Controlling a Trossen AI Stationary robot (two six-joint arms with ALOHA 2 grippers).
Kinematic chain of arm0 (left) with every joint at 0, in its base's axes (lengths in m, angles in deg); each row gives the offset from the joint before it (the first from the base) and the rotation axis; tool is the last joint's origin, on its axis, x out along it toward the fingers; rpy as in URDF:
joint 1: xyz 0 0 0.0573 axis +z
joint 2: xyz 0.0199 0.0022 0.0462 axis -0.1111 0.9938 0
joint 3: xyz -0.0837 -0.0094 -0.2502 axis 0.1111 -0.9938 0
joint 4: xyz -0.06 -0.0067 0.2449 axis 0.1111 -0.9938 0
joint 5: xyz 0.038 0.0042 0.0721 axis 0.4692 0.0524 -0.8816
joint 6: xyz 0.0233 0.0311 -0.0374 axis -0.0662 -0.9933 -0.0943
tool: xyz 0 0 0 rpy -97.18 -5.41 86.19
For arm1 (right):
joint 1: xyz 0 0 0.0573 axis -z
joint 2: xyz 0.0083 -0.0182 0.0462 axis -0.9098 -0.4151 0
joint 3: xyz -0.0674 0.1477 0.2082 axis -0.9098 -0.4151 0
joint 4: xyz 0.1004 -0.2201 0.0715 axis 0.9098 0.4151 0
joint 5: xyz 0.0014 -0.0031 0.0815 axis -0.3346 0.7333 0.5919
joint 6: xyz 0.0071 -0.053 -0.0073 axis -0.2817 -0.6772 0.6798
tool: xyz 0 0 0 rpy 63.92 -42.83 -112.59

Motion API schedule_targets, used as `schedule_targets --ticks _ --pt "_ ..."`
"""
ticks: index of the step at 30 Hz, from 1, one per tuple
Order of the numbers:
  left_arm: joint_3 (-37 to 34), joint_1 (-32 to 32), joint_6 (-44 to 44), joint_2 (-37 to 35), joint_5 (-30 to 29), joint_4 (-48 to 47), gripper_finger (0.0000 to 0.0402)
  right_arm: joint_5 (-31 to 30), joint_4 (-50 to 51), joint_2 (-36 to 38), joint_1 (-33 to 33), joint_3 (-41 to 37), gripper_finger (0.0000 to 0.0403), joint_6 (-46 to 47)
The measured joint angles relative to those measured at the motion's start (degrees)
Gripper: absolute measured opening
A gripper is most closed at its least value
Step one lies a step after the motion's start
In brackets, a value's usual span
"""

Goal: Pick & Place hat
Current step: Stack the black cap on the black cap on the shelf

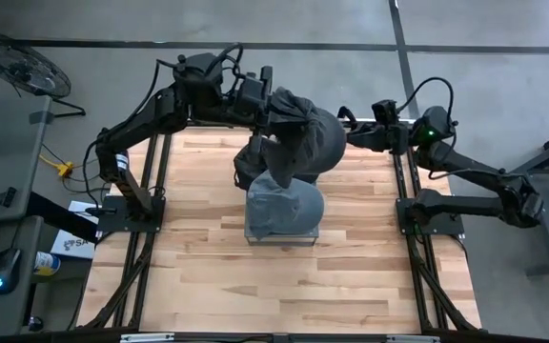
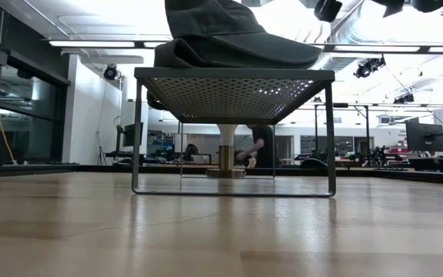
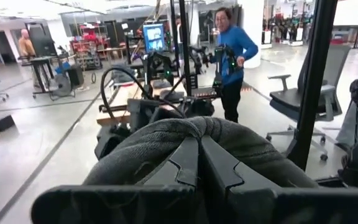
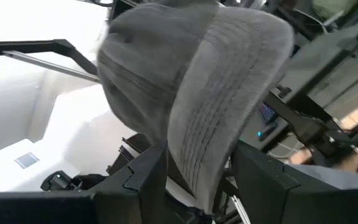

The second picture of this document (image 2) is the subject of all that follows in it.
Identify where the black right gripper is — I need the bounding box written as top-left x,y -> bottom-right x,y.
313,0 -> 344,23

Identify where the dark grey baseball cap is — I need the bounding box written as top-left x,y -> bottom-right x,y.
163,0 -> 323,70

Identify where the grey perforated metal shelf rack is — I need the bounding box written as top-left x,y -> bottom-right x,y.
131,67 -> 338,199

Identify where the small black ceiling light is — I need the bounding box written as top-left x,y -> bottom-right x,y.
393,92 -> 415,105

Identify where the dark chalkboard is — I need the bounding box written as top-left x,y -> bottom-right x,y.
300,135 -> 355,155

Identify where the person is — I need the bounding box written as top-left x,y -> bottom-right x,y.
235,123 -> 275,169

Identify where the black dome object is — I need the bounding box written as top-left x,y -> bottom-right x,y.
300,157 -> 328,169

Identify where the black background robot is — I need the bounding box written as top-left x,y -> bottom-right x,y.
350,145 -> 401,169

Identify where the black computer monitor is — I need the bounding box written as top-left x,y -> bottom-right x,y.
405,121 -> 443,153

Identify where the white and brass stand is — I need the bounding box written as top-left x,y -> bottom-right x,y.
205,123 -> 248,179

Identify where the black hanging background object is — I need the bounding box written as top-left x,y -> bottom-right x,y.
146,92 -> 171,114

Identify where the black chair back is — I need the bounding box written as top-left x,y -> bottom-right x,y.
182,143 -> 199,162

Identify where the small black monitor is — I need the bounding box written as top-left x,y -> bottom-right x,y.
123,122 -> 145,147

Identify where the silver ventilation duct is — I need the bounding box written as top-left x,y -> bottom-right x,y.
327,0 -> 403,45

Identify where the black overhead frame bar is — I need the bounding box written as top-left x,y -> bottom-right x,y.
48,39 -> 443,55

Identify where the black ceiling camera cluster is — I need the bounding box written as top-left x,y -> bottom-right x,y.
353,55 -> 388,79

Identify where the black background rig frame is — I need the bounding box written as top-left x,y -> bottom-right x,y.
298,102 -> 371,157

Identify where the black table edge rail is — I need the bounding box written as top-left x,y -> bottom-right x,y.
0,163 -> 443,188

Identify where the round black ceiling camera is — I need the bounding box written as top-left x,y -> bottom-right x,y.
102,64 -> 120,82

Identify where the dark glass window frame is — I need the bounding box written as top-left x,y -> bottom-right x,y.
0,38 -> 72,166

